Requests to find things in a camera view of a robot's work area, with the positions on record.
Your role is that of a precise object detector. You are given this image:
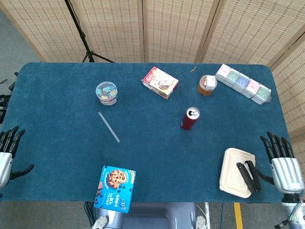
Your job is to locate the blue chocolate chip cookie box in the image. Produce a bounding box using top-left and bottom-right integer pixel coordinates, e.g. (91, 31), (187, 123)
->
(93, 165), (136, 214)

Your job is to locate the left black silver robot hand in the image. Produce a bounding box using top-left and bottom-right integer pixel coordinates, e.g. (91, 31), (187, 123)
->
(0, 125), (35, 189)

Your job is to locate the blue carpet table cover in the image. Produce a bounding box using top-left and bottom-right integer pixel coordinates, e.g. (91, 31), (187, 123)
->
(0, 62), (301, 204)

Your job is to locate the small white box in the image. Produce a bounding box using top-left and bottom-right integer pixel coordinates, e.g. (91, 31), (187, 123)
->
(205, 75), (217, 91)

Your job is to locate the white red snack box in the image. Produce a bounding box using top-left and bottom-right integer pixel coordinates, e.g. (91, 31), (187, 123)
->
(142, 66), (179, 100)

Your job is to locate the clear plastic straw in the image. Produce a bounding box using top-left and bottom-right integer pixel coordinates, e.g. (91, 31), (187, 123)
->
(98, 112), (121, 143)

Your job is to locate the grey blue robot torso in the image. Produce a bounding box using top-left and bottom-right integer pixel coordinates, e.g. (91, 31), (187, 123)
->
(91, 202), (211, 229)

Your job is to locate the black tripod stand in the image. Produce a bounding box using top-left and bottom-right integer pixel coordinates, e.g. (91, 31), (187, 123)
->
(64, 0), (114, 63)

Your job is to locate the clear jar of colourful clips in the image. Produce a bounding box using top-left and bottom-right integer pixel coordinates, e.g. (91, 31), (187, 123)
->
(95, 81), (119, 106)

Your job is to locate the wrapped pack of pastel boxes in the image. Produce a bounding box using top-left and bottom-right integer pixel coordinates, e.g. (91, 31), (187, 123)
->
(215, 63), (272, 105)

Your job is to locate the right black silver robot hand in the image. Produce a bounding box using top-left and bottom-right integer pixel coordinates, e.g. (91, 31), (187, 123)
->
(252, 131), (305, 194)

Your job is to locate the beige lidded lunch container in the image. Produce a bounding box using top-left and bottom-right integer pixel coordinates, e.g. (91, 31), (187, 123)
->
(219, 147), (256, 198)

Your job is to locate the black stapler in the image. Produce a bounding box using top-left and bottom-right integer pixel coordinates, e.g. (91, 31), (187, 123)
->
(236, 160), (262, 193)

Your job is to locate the red soda can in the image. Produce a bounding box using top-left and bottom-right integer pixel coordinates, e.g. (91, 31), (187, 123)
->
(181, 106), (200, 131)

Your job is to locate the black equipment beside table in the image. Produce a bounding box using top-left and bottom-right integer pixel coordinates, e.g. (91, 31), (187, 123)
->
(0, 71), (19, 125)

